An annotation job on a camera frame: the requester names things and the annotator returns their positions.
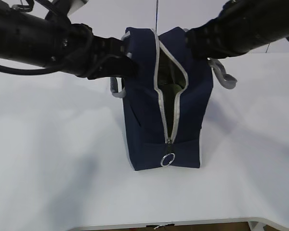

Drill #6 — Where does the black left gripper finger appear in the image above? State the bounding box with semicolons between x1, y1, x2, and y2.
93;36;127;58
96;56;138;78

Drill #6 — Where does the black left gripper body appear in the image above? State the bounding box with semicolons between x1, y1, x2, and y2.
79;24;122;79

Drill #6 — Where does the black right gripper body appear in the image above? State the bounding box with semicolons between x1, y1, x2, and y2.
185;18;234;59

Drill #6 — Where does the navy blue lunch bag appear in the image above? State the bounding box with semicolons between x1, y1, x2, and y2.
110;27;237;171

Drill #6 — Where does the green lid glass container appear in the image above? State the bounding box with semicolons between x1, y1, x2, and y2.
158;84;184;95

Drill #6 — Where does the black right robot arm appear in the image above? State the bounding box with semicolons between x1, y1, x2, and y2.
185;0;289;59

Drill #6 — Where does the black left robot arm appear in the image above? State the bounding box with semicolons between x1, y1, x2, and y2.
0;0;138;80

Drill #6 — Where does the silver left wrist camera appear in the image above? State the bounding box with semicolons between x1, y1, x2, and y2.
67;0;89;16

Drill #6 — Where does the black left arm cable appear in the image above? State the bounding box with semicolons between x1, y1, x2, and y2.
0;61;63;77

